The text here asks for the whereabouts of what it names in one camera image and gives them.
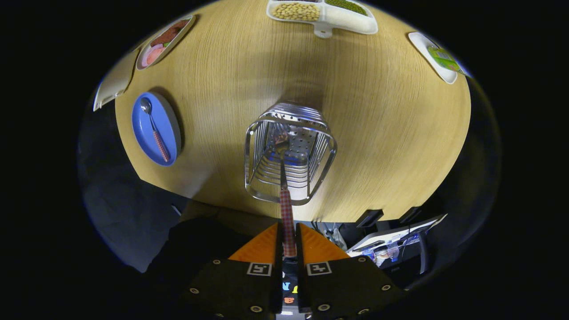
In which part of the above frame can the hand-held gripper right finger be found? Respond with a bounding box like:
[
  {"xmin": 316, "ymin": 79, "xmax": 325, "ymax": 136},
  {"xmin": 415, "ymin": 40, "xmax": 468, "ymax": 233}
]
[{"xmin": 295, "ymin": 222, "xmax": 403, "ymax": 320}]

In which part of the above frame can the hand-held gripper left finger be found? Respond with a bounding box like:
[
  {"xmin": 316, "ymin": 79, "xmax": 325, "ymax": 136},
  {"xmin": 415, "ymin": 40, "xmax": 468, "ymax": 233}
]
[{"xmin": 182, "ymin": 222, "xmax": 284, "ymax": 320}]

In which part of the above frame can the red checked handle fork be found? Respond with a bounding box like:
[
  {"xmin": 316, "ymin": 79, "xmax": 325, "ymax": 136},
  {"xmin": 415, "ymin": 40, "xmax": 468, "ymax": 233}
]
[{"xmin": 267, "ymin": 129, "xmax": 297, "ymax": 258}]

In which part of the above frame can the red checked handle spoon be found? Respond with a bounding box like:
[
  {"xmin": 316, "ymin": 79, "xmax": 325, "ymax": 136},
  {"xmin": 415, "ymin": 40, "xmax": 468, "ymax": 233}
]
[{"xmin": 140, "ymin": 97, "xmax": 171, "ymax": 163}]

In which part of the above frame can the black table clamp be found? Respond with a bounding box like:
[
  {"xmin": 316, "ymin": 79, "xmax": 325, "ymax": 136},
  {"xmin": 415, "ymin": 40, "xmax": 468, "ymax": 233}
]
[
  {"xmin": 399, "ymin": 206, "xmax": 422, "ymax": 224},
  {"xmin": 356, "ymin": 209, "xmax": 384, "ymax": 228}
]

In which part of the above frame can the blue plate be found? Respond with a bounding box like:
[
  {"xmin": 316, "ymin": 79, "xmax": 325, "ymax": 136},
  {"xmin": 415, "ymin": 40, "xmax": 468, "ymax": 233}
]
[{"xmin": 132, "ymin": 92, "xmax": 182, "ymax": 167}]

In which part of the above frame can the white toaster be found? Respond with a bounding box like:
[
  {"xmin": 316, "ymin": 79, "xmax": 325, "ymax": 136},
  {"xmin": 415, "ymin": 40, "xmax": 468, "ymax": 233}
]
[{"xmin": 92, "ymin": 48, "xmax": 140, "ymax": 112}]

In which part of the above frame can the green label metal bottle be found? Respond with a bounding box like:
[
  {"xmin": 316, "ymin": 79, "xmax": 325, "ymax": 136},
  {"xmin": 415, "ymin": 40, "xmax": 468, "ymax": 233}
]
[{"xmin": 427, "ymin": 46, "xmax": 472, "ymax": 78}]

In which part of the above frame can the small white saucer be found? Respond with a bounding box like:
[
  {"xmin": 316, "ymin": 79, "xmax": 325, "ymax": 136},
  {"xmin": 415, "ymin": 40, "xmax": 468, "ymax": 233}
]
[{"xmin": 408, "ymin": 32, "xmax": 458, "ymax": 85}]

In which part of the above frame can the white oval plate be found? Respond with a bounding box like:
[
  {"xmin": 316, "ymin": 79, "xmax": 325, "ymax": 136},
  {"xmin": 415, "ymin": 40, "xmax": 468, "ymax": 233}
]
[{"xmin": 136, "ymin": 15, "xmax": 196, "ymax": 71}]

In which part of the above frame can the white divided dish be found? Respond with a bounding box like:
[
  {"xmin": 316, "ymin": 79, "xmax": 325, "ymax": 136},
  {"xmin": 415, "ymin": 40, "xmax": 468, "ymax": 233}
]
[{"xmin": 266, "ymin": 0, "xmax": 379, "ymax": 39}]

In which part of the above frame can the brown steak piece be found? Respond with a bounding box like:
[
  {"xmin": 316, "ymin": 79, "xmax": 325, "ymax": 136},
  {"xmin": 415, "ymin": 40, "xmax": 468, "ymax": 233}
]
[{"xmin": 150, "ymin": 19, "xmax": 191, "ymax": 48}]

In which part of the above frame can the pile of yellow beans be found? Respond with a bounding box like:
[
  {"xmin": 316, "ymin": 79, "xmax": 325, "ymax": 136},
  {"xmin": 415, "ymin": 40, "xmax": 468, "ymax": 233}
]
[{"xmin": 272, "ymin": 2, "xmax": 321, "ymax": 21}]

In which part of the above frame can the pile of green beans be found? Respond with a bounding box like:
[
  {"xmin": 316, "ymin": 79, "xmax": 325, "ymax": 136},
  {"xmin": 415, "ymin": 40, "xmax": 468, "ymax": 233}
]
[{"xmin": 326, "ymin": 0, "xmax": 369, "ymax": 16}]

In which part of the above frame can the metal wire cutlery holder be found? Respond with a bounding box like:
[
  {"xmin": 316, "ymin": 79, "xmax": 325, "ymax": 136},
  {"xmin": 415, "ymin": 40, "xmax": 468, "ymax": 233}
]
[{"xmin": 244, "ymin": 101, "xmax": 338, "ymax": 206}]

